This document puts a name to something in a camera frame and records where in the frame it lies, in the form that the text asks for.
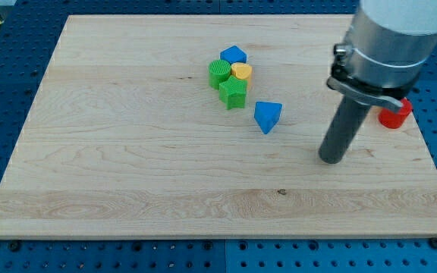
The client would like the light wooden board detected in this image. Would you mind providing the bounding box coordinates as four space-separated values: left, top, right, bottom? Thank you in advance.
0 15 437 240

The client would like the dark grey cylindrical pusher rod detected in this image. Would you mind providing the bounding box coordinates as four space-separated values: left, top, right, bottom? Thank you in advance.
318 96 371 164

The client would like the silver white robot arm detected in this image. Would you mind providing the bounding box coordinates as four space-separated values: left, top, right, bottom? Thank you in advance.
327 0 437 114

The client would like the blue cube block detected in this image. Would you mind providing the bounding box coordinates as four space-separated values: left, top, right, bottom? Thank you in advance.
220 45 247 64

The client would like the blue triangle block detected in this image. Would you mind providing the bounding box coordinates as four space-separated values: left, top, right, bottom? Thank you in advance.
254 102 282 134

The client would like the yellow heart block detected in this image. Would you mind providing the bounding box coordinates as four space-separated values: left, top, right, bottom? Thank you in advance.
231 62 253 89

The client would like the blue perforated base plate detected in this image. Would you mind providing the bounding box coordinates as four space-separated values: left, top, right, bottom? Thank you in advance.
0 0 437 272

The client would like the green cylinder block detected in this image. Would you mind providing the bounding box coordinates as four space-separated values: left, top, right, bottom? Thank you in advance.
208 59 231 89

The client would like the green star block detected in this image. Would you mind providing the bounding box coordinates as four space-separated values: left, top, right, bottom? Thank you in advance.
219 76 247 110

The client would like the red cylinder block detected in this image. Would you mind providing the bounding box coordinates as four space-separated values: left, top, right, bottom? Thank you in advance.
378 98 413 129

